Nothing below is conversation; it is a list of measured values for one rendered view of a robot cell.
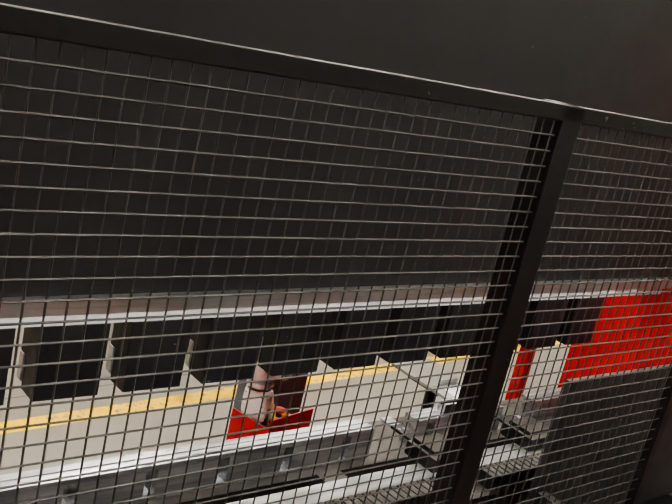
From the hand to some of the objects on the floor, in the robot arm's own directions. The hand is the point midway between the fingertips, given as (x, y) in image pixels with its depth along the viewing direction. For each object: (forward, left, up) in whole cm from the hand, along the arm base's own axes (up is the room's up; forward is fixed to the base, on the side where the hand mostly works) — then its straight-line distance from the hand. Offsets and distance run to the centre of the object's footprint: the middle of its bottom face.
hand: (252, 432), depth 288 cm
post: (+110, -54, -74) cm, 144 cm away
